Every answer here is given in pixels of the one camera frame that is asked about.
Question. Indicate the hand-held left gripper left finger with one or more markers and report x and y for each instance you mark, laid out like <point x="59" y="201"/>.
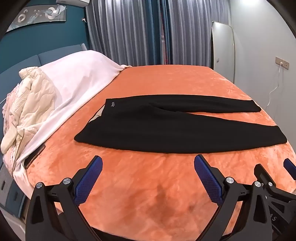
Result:
<point x="89" y="178"/>

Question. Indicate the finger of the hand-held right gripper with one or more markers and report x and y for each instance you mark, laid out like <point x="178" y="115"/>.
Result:
<point x="290" y="165"/>
<point x="262" y="172"/>

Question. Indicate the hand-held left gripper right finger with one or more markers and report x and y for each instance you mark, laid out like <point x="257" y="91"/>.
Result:
<point x="208" y="178"/>

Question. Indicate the black pants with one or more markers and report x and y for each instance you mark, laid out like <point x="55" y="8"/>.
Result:
<point x="161" y="129"/>

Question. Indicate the grey nightstand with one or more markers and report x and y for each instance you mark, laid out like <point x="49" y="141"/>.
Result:
<point x="7" y="183"/>

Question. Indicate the cream quilted comforter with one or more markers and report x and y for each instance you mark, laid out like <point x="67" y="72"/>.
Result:
<point x="34" y="99"/>

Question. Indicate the white bed sheet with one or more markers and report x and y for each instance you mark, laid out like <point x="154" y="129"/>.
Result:
<point x="76" y="74"/>

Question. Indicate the pink fuzzy blanket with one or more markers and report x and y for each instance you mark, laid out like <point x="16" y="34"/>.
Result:
<point x="9" y="104"/>

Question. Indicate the orange plush blanket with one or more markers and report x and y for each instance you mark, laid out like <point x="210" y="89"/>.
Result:
<point x="161" y="78"/>

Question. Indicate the blue upholstered headboard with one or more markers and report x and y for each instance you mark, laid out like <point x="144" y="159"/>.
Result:
<point x="57" y="54"/>

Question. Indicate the tall standing mirror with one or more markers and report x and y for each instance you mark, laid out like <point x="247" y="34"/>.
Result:
<point x="222" y="46"/>

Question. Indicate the grey sheer curtain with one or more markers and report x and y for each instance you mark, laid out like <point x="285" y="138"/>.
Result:
<point x="192" y="32"/>
<point x="115" y="32"/>

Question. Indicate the blue curtain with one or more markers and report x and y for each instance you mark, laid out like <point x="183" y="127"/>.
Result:
<point x="163" y="32"/>

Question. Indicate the white air conditioner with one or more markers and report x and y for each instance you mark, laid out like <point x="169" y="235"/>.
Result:
<point x="74" y="2"/>

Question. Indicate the wall socket strip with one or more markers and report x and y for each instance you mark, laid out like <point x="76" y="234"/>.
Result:
<point x="285" y="64"/>

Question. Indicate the grey abstract wall art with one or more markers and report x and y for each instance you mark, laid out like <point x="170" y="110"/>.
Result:
<point x="30" y="18"/>

